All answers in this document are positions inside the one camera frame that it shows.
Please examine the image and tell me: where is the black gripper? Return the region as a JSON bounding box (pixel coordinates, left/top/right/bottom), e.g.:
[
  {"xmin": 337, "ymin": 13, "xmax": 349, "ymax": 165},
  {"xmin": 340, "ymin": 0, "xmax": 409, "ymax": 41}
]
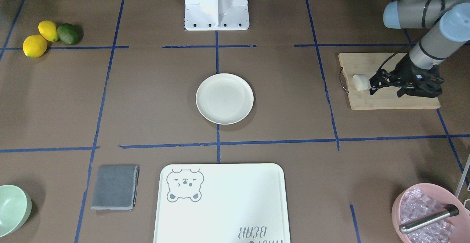
[{"xmin": 369, "ymin": 54, "xmax": 444, "ymax": 98}]

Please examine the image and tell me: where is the white bun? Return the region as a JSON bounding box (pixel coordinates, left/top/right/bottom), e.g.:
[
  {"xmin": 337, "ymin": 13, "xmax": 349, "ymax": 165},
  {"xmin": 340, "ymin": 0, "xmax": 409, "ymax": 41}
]
[{"xmin": 352, "ymin": 74, "xmax": 370, "ymax": 91}]

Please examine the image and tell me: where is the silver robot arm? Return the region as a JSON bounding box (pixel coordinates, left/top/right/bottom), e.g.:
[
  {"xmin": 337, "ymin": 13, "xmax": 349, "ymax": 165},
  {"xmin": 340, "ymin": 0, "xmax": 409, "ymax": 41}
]
[{"xmin": 369, "ymin": 0, "xmax": 470, "ymax": 98}]

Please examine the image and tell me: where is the white bear tray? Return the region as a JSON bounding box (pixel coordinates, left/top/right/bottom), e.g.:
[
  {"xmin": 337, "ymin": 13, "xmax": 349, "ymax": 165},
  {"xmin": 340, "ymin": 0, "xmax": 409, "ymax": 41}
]
[{"xmin": 153, "ymin": 163, "xmax": 292, "ymax": 243}]

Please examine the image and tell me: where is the wooden cutting board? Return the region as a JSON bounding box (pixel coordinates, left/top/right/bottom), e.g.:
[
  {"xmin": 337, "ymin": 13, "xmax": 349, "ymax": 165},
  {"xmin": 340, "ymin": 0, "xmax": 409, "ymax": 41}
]
[{"xmin": 339, "ymin": 52, "xmax": 441, "ymax": 110}]

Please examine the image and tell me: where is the pink bowl with ice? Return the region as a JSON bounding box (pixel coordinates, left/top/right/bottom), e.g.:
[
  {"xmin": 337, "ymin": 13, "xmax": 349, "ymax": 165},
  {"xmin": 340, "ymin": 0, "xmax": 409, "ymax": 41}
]
[{"xmin": 391, "ymin": 183, "xmax": 470, "ymax": 243}]

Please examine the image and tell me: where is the white round plate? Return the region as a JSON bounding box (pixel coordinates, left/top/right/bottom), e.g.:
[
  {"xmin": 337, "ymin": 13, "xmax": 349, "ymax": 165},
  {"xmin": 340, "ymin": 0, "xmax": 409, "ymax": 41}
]
[{"xmin": 195, "ymin": 73, "xmax": 254, "ymax": 125}]

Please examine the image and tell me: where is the grey folded cloth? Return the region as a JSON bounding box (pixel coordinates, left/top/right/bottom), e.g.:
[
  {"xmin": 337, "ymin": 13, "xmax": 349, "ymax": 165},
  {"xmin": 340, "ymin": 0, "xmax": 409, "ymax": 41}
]
[{"xmin": 91, "ymin": 164, "xmax": 140, "ymax": 211}]

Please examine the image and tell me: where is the green avocado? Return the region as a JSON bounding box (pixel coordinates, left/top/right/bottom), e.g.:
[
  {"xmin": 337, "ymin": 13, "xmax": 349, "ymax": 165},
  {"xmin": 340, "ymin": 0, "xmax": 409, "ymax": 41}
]
[{"xmin": 57, "ymin": 23, "xmax": 80, "ymax": 45}]

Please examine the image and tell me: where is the yellow lemon near avocado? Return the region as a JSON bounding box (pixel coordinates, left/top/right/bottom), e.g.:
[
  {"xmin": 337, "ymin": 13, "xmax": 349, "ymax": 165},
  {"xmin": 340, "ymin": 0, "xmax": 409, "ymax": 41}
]
[{"xmin": 37, "ymin": 20, "xmax": 59, "ymax": 42}]

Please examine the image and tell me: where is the yellow lemon front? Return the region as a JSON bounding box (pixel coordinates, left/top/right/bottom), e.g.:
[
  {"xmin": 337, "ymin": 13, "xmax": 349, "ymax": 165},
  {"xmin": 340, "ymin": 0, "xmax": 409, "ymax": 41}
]
[{"xmin": 22, "ymin": 35, "xmax": 48, "ymax": 58}]

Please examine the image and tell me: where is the mint green bowl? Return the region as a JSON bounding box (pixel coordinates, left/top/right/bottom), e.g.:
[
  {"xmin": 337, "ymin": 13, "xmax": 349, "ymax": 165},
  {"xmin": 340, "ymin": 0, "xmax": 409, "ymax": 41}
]
[{"xmin": 0, "ymin": 185, "xmax": 32, "ymax": 237}]

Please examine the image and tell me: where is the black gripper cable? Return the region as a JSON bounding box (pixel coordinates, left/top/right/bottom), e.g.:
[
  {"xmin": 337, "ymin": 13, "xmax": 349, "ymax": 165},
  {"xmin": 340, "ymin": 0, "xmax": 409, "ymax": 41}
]
[{"xmin": 378, "ymin": 45, "xmax": 417, "ymax": 75}]

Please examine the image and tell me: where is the metal scoop handle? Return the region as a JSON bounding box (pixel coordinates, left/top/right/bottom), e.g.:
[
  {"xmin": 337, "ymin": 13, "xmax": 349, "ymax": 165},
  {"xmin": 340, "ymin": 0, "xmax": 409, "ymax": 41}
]
[{"xmin": 398, "ymin": 203, "xmax": 459, "ymax": 235}]

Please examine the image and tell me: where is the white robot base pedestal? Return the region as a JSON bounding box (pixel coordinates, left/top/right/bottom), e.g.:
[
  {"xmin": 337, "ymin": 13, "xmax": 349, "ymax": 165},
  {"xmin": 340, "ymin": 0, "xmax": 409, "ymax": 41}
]
[{"xmin": 184, "ymin": 0, "xmax": 250, "ymax": 31}]

